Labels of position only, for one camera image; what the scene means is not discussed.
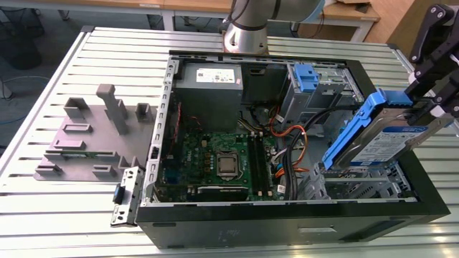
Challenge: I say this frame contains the black graphics card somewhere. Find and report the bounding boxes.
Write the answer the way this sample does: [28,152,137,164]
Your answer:
[185,185,251,202]

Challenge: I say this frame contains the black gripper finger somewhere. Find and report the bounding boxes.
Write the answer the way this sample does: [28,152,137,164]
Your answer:
[425,76,459,119]
[404,4,459,99]

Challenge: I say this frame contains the black office chair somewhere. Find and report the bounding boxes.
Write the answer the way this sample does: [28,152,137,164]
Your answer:
[0,6,45,70]

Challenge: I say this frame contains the wooden cabinet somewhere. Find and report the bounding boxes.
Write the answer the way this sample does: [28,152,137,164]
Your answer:
[364,0,459,78]

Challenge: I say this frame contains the red orange wire bundle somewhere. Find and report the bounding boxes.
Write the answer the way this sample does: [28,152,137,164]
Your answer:
[268,125,311,178]

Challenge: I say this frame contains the black RAM slot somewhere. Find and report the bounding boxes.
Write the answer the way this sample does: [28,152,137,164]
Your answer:
[260,132,273,196]
[252,132,265,196]
[248,132,261,196]
[256,132,269,196]

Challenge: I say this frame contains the metal optical drive cage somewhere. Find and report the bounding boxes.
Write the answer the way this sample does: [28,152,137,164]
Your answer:
[281,62,367,127]

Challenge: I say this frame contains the yellow black supply wires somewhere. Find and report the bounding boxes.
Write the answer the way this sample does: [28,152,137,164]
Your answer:
[236,103,284,132]

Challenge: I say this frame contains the black PC case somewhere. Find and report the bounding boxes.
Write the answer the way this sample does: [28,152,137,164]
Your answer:
[135,49,452,249]

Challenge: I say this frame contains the green motherboard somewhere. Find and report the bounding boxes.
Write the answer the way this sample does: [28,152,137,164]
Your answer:
[160,131,289,202]

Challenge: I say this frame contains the blue drive bay latch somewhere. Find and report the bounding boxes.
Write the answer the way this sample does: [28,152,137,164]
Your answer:
[293,63,319,92]

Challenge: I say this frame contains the CPU socket with metal cover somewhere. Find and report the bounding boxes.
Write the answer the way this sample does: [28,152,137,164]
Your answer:
[213,150,241,181]

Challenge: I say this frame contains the metal disk bay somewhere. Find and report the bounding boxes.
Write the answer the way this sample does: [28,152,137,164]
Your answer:
[313,161,409,199]

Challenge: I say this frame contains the hard disk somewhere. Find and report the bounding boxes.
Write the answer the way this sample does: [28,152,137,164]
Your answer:
[321,90,453,170]

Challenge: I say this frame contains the wooden desk white frame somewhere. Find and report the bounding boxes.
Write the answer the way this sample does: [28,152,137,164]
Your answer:
[173,0,380,42]
[38,0,176,32]

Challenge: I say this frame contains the grey power supply unit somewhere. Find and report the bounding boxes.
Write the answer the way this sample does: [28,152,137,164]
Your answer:
[175,62,244,132]

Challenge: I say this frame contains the green RAM stick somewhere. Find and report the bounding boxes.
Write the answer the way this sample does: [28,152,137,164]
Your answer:
[60,151,116,159]

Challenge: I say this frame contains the metal expansion card retainer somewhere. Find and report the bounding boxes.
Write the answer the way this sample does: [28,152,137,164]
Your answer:
[109,166,141,228]

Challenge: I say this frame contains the black cable bundle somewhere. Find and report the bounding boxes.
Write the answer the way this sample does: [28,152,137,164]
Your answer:
[285,103,363,201]

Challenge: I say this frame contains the grey parts rack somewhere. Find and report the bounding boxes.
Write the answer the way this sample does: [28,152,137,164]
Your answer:
[33,83,160,182]

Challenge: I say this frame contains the silver CPU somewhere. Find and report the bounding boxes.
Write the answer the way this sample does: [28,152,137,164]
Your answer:
[217,157,240,174]

